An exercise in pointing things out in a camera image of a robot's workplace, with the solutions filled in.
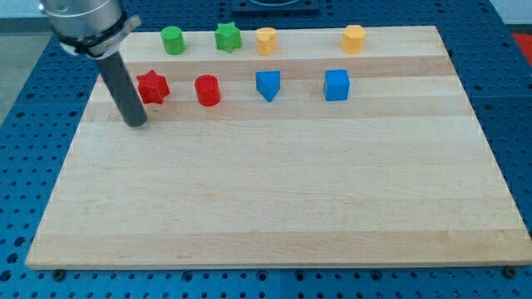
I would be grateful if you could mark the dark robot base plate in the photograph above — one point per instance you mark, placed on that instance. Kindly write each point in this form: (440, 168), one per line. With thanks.
(273, 6)

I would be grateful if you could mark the yellow hexagon block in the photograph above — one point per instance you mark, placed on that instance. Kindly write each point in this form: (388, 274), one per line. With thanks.
(353, 39)

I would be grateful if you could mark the red star block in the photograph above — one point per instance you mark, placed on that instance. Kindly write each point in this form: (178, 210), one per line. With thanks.
(153, 87)

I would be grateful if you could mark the blue cube block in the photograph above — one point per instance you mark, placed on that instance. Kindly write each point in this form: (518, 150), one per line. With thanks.
(336, 85)

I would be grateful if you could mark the light wooden board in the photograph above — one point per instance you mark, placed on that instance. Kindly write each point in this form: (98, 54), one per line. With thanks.
(398, 175)

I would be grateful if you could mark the red object at right edge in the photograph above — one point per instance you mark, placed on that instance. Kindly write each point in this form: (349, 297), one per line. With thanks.
(524, 41)

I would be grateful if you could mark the green cylinder block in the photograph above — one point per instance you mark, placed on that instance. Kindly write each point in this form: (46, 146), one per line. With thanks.
(173, 40)

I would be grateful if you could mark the green star block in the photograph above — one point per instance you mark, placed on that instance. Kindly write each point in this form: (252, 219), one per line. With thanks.
(227, 37)

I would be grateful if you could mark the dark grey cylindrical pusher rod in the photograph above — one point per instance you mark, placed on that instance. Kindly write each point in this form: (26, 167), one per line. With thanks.
(119, 83)

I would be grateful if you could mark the yellow heart block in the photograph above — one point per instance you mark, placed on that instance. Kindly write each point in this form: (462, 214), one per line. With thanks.
(266, 40)

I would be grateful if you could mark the red cylinder block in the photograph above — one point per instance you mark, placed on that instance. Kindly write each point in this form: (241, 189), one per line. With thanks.
(207, 90)

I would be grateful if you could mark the blue triangle block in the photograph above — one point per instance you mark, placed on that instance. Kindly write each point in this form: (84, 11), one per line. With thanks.
(268, 84)

